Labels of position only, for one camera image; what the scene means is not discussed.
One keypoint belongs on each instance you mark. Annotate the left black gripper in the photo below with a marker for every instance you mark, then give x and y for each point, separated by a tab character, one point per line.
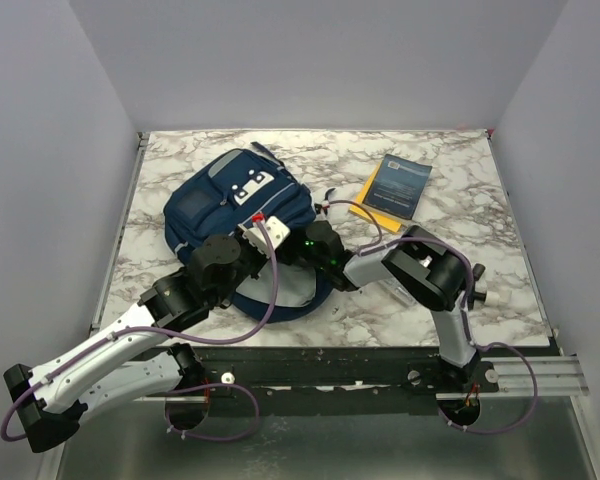
262	258

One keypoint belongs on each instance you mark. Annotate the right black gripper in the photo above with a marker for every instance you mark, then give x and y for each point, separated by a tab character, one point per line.
284	252

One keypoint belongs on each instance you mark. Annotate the yellow notebook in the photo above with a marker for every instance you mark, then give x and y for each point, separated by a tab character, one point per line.
384	221

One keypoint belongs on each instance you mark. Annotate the navy blue student backpack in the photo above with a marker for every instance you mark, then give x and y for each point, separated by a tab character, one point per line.
228	192

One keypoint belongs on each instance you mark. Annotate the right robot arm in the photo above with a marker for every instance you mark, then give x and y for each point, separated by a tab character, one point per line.
437	276

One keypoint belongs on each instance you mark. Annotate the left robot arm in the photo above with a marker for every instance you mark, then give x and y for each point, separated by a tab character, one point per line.
145	351

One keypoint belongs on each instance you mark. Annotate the clear plastic pencil case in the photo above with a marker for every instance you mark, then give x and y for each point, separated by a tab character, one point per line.
397	291

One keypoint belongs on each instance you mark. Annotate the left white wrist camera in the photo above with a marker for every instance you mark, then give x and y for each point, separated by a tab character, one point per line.
265	234

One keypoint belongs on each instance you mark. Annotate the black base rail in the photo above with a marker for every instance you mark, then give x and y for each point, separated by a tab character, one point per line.
190	405

